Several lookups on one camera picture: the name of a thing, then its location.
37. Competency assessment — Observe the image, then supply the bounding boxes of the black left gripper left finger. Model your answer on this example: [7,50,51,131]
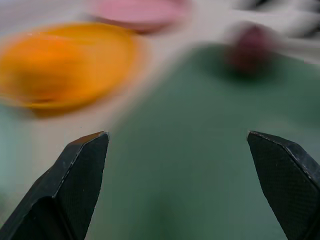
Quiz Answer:
[0,131,110,240]

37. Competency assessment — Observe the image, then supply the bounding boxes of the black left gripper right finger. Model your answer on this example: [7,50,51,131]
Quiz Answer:
[246,130,320,240]

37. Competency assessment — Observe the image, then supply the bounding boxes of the pink plate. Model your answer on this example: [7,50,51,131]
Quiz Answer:
[96,0,191,33]

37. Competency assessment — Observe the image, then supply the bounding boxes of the green mat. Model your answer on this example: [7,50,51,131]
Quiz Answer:
[83,43,320,240]

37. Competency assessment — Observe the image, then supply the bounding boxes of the dark red round fruit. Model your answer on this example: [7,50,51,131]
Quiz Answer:
[224,24,269,76]

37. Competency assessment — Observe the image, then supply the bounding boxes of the orange plastic bowl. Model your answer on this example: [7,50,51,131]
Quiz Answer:
[0,21,141,116]

